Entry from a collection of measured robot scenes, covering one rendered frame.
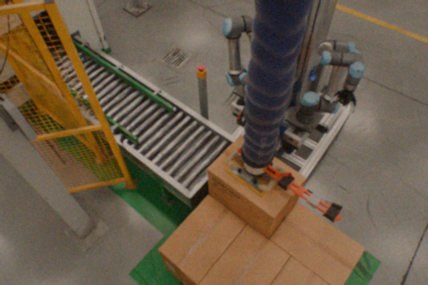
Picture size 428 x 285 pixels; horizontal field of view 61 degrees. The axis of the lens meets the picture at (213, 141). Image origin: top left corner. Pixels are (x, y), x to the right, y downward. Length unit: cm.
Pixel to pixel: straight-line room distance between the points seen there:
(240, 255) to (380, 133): 225
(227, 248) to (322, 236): 73
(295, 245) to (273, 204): 47
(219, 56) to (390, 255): 297
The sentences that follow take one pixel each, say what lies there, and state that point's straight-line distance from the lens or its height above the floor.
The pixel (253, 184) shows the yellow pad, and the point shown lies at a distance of 256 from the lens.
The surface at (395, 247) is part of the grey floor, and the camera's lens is 374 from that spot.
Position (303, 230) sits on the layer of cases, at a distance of 294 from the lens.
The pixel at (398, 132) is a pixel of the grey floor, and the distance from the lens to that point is 443.
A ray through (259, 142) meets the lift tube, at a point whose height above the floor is 146.
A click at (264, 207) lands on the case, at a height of 94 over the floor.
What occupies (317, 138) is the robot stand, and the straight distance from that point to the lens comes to 381.
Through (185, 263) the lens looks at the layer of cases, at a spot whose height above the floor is 54.
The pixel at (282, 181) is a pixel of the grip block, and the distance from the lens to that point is 246.
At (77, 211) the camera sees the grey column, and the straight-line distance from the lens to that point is 326.
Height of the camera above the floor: 324
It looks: 56 degrees down
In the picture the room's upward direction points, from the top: 2 degrees counter-clockwise
